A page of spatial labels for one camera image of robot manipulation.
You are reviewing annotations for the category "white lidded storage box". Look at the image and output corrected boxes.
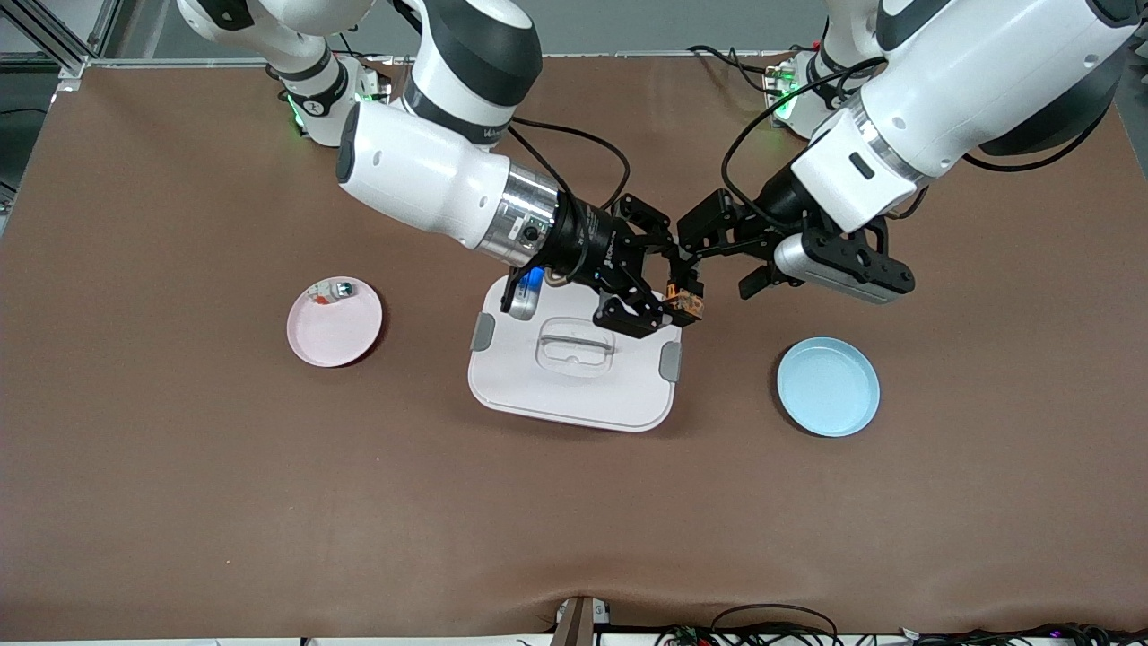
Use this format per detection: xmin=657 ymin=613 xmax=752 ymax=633
xmin=467 ymin=274 xmax=683 ymax=433

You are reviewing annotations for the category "orange keyboard switch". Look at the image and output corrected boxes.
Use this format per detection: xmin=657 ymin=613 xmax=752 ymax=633
xmin=664 ymin=283 xmax=706 ymax=327

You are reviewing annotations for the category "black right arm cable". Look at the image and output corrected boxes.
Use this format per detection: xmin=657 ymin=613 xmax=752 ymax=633
xmin=507 ymin=117 xmax=631 ymax=212

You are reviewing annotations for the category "aluminium profile frame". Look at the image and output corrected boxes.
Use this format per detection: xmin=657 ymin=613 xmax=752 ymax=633
xmin=0 ymin=0 xmax=122 ymax=80

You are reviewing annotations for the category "black base power cable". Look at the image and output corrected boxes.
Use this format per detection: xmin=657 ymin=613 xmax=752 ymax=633
xmin=686 ymin=43 xmax=781 ymax=95

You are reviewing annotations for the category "light blue round plate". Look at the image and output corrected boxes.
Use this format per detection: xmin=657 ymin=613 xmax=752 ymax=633
xmin=777 ymin=336 xmax=882 ymax=439

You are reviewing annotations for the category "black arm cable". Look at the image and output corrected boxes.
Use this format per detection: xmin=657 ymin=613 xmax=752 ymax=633
xmin=720 ymin=56 xmax=889 ymax=230
xmin=507 ymin=117 xmax=631 ymax=212

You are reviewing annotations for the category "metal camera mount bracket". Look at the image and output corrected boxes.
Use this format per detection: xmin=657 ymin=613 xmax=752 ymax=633
xmin=550 ymin=596 xmax=613 ymax=646

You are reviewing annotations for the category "pink round plate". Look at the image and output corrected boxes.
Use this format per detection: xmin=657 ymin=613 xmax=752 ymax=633
xmin=286 ymin=276 xmax=385 ymax=369

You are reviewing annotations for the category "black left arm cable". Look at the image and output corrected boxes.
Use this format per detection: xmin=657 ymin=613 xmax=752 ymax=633
xmin=720 ymin=56 xmax=889 ymax=230

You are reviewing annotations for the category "brown table mat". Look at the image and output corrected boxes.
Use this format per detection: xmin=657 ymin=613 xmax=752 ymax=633
xmin=0 ymin=56 xmax=1148 ymax=640

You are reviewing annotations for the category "black cable bundle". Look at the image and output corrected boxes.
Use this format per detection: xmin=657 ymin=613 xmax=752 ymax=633
xmin=655 ymin=603 xmax=1148 ymax=646

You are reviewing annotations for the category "silver table edge rail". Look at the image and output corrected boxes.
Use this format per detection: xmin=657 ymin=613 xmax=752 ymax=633
xmin=83 ymin=50 xmax=808 ymax=70

